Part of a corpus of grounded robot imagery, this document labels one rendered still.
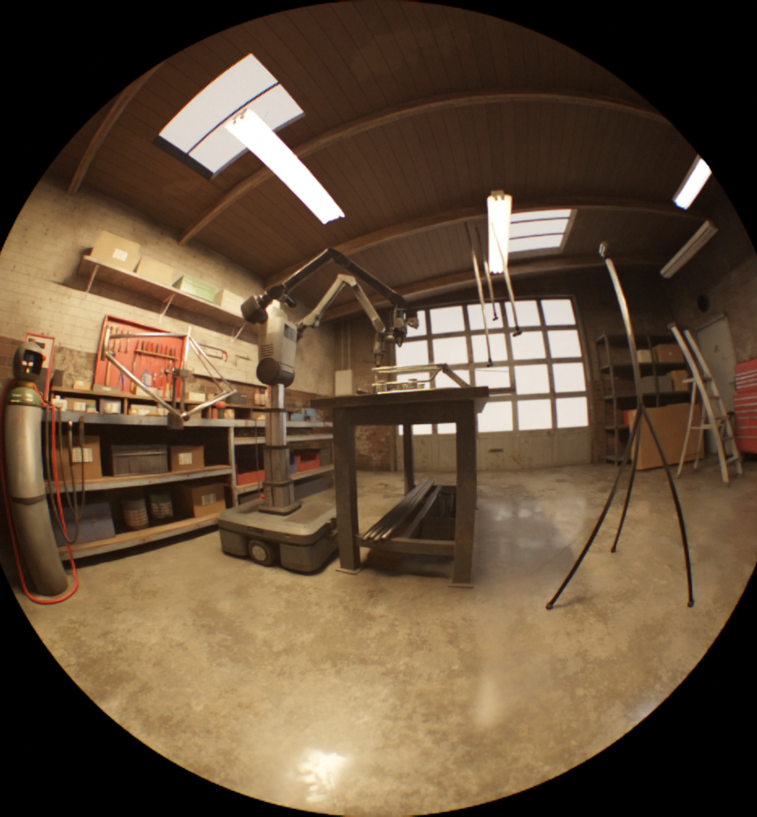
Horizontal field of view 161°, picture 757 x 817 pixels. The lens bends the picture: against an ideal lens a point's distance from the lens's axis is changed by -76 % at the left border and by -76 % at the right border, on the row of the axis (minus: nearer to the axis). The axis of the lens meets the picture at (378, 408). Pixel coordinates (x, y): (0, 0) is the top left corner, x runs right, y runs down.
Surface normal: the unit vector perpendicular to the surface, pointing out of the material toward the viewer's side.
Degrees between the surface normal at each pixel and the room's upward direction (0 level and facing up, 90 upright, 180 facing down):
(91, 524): 90
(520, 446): 90
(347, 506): 90
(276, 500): 90
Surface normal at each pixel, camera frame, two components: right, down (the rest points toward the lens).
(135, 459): 0.94, -0.05
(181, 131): 0.13, 0.99
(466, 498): -0.36, -0.06
